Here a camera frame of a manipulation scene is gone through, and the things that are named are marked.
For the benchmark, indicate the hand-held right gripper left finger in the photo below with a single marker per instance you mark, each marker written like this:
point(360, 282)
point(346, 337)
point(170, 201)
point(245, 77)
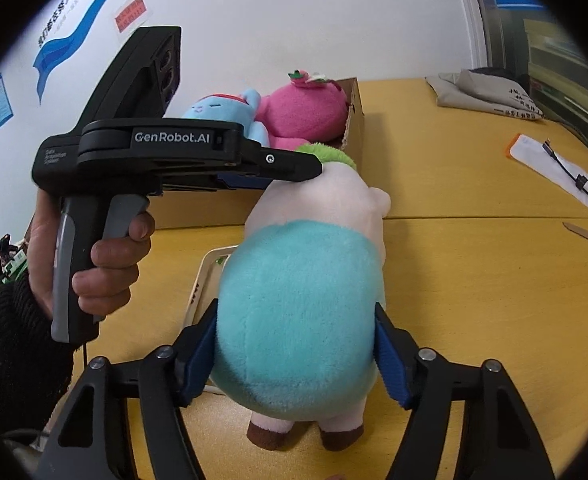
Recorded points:
point(199, 360)

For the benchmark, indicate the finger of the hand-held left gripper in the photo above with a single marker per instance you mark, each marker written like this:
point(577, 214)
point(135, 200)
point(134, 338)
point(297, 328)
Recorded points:
point(289, 162)

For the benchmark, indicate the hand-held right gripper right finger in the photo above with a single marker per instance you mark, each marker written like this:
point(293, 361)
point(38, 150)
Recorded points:
point(391, 360)

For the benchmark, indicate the light blue plush toy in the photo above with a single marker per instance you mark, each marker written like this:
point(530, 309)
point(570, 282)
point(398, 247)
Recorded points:
point(224, 105)

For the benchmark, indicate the cardboard box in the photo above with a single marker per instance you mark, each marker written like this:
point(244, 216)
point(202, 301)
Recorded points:
point(199, 210)

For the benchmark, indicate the teal and pink plush toy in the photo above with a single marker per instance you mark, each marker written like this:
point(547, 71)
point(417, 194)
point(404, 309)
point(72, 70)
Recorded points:
point(294, 300)

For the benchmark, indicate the person's left forearm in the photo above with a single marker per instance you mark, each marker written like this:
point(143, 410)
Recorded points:
point(14, 350)

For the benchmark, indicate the person's left hand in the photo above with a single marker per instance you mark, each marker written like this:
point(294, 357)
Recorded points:
point(109, 260)

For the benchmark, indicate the white tray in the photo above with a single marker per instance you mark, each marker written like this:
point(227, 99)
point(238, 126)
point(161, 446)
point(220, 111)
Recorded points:
point(201, 280)

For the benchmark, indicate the grey cloth bag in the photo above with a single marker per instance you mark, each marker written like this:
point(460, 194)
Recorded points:
point(488, 92)

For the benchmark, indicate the cardboard strip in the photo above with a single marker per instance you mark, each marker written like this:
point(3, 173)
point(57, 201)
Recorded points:
point(583, 233)

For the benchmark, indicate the white paper orange edge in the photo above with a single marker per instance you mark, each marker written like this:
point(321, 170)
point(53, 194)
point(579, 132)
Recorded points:
point(533, 160)

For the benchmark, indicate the blue ribbon wall poster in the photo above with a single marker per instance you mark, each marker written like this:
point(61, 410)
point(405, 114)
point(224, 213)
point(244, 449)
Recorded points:
point(74, 25)

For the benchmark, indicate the red wall sign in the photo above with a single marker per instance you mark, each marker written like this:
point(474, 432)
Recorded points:
point(130, 12)

